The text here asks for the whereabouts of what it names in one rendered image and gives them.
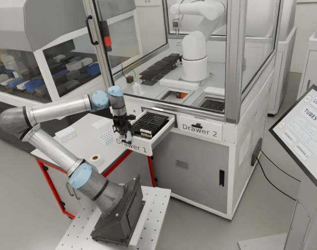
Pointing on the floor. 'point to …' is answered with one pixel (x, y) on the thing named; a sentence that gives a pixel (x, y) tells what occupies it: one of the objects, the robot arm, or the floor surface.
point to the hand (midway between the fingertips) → (129, 139)
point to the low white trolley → (87, 145)
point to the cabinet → (210, 165)
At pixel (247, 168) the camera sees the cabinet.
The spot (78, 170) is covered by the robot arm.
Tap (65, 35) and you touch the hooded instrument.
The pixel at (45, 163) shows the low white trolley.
